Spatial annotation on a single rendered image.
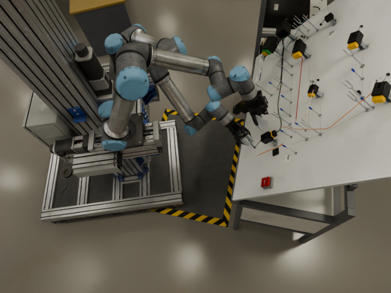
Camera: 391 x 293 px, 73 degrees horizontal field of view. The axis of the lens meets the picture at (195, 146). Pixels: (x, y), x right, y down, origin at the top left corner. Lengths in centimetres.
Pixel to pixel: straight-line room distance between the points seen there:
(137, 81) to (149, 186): 155
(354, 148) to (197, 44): 282
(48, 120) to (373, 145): 163
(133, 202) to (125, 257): 49
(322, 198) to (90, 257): 197
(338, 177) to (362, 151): 13
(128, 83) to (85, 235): 198
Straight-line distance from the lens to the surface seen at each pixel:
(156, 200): 235
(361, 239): 270
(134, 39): 173
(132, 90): 101
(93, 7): 353
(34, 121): 180
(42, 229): 299
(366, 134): 125
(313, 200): 177
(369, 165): 118
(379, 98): 120
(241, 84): 115
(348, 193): 163
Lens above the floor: 242
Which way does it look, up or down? 62 degrees down
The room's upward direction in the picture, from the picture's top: 12 degrees counter-clockwise
